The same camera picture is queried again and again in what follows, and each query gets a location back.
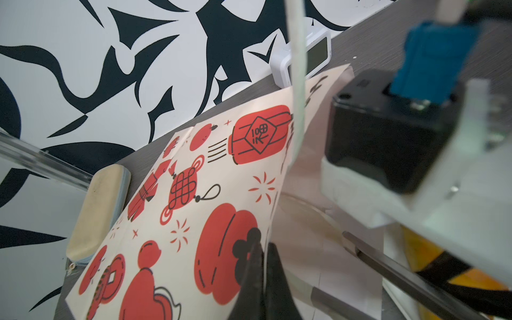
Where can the white digital alarm clock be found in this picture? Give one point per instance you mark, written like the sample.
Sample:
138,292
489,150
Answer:
318,55

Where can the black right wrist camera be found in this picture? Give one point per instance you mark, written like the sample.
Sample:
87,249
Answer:
391,126

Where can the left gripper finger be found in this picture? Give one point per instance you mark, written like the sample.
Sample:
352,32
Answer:
296,29

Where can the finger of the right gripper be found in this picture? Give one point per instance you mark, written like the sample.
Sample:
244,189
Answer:
315,297

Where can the red white paper bag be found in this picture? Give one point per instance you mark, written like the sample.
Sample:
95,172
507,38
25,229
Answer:
180,248

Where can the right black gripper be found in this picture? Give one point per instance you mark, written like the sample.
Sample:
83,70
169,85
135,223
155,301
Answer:
463,204

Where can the beige glasses case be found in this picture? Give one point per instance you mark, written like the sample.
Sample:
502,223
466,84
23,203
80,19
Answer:
102,206

